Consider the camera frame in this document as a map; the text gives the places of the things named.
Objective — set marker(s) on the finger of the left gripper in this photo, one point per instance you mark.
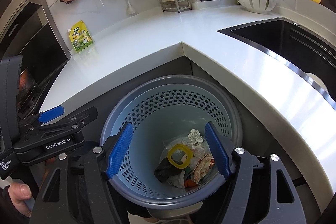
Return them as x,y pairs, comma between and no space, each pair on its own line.
49,115

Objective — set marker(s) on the blue white bottle brush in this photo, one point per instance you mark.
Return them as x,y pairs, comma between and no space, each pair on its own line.
130,10

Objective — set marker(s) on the red white snack wrapper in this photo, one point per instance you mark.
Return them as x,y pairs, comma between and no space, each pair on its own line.
203,167

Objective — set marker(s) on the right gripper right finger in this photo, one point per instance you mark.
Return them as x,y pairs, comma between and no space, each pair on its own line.
258,189

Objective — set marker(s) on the black kitchen sink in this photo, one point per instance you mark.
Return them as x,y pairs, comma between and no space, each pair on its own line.
298,48

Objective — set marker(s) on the grey perforated trash bin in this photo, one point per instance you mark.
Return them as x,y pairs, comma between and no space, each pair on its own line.
163,112

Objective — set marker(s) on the green white bowl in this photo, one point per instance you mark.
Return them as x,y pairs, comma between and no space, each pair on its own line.
316,82

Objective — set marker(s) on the dark grey rag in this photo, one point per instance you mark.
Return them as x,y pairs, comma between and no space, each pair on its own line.
166,170

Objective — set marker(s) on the black stove hood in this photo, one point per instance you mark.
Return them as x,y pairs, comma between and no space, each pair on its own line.
31,33

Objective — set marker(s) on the steel cutting board rack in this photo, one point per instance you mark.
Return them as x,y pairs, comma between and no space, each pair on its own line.
175,5

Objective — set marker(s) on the person's left hand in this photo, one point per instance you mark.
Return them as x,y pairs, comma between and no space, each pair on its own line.
19,193

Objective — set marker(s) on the yellow green seasoning pouch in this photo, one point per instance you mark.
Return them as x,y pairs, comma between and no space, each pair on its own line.
79,36

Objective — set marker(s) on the white paper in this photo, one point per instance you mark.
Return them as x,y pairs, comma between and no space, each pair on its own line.
195,138

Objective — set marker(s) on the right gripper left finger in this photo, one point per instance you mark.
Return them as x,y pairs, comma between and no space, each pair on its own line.
54,201

